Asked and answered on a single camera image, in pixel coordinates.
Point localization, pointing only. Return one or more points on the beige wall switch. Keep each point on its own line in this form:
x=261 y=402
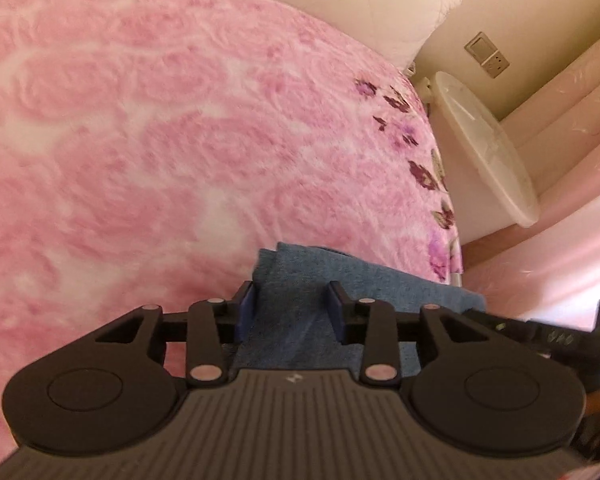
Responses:
x=480 y=47

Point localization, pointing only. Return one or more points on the pink patterned curtain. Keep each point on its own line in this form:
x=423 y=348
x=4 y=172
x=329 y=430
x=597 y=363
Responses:
x=580 y=160

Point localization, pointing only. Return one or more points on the beige wall socket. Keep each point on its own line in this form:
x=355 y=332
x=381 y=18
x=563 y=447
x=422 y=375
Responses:
x=496 y=65

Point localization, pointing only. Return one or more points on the white quilted pillow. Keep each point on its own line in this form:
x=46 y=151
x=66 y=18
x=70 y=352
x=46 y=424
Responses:
x=380 y=0

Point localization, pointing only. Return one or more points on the pink floral blanket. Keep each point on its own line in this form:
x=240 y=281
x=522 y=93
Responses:
x=154 y=135

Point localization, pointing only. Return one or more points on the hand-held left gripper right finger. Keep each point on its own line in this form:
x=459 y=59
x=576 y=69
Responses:
x=336 y=315

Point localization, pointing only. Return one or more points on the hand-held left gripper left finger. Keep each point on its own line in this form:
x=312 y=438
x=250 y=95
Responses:
x=245 y=312

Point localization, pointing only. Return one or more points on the white lidded bucket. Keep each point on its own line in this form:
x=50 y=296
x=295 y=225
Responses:
x=485 y=160

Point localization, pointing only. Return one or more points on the blue denim jeans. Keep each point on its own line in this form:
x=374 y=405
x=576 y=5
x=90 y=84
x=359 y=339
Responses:
x=295 y=290

